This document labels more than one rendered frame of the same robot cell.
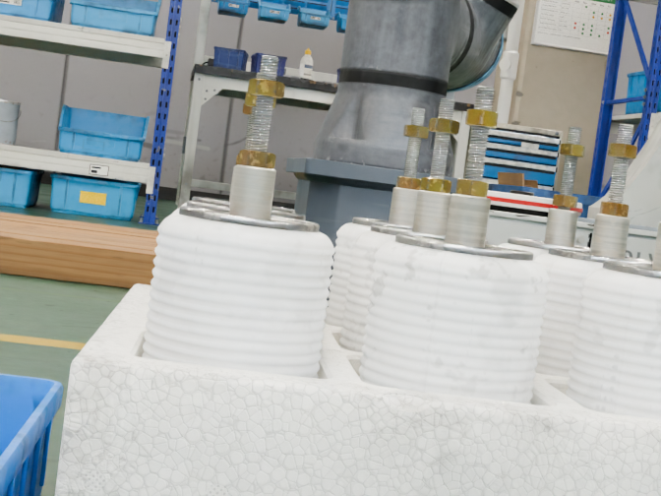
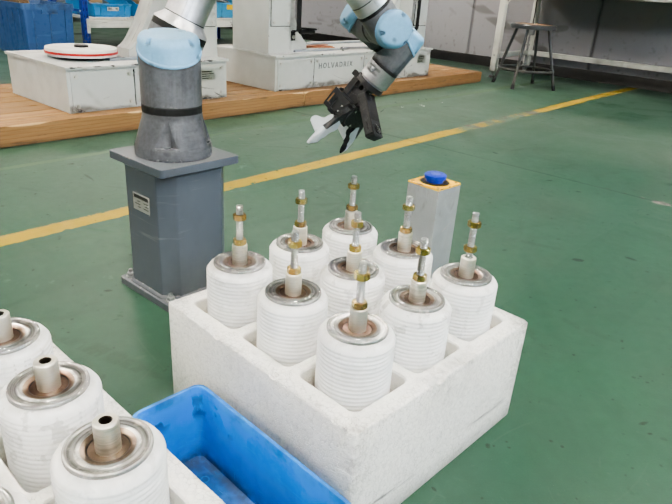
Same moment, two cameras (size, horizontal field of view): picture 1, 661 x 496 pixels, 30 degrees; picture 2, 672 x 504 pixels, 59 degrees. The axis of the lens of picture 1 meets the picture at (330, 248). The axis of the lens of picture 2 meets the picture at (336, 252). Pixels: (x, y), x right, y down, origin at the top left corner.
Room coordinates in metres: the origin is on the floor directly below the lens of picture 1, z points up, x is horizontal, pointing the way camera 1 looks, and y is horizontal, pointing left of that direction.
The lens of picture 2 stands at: (0.21, 0.49, 0.63)
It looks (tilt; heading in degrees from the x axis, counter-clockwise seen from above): 24 degrees down; 318
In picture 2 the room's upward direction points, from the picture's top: 4 degrees clockwise
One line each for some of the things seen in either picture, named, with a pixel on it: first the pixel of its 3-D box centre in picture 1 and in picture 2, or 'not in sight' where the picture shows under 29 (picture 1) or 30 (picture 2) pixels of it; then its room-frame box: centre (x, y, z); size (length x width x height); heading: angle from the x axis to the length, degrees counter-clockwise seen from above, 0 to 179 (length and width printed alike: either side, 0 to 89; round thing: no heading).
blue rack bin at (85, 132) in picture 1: (103, 134); not in sight; (5.51, 1.07, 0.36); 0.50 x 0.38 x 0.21; 9
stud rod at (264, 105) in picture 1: (261, 126); (360, 291); (0.66, 0.05, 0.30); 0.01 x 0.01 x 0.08
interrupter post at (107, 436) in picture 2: not in sight; (107, 435); (0.64, 0.36, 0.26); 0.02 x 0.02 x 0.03
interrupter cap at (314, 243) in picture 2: (402, 228); (299, 243); (0.91, -0.05, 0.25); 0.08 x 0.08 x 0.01
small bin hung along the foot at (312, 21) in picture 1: (313, 17); not in sight; (6.60, 0.25, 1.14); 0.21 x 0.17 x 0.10; 9
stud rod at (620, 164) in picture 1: (618, 182); (407, 219); (0.80, -0.18, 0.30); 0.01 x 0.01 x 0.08
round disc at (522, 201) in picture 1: (520, 202); (81, 50); (3.06, -0.45, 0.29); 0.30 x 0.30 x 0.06
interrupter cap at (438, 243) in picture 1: (463, 249); (416, 299); (0.67, -0.07, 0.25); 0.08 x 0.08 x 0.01
